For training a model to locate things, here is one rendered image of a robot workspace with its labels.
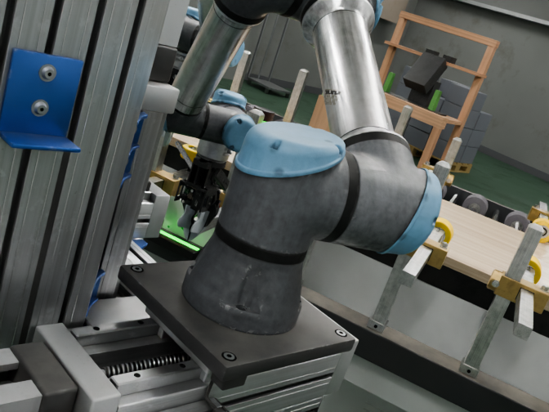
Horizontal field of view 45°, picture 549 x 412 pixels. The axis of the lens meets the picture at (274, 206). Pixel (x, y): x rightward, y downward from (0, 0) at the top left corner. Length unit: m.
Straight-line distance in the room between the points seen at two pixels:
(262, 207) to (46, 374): 0.28
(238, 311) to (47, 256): 0.23
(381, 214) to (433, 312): 1.17
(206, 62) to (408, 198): 0.52
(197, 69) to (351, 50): 0.34
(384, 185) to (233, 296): 0.22
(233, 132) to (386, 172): 0.58
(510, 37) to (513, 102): 1.15
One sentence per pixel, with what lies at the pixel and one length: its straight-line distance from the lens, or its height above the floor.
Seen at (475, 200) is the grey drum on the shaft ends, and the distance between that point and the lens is 3.14.
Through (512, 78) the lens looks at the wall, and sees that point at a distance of 12.33.
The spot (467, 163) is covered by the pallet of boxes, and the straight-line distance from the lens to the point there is 9.38.
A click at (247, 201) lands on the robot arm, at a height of 1.18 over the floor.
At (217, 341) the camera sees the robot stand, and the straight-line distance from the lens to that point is 0.74.
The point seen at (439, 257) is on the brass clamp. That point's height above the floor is 0.95.
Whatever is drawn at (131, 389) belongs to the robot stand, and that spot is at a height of 0.98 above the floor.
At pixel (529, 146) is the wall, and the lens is 12.04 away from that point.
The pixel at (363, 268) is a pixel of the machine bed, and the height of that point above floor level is 0.76.
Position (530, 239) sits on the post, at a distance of 1.64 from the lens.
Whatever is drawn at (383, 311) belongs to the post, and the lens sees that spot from 1.73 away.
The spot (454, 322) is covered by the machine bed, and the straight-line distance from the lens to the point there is 1.94.
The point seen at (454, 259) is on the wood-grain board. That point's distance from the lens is 1.87.
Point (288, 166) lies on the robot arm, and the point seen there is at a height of 1.24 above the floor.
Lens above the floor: 1.40
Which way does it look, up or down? 17 degrees down
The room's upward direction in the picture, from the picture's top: 19 degrees clockwise
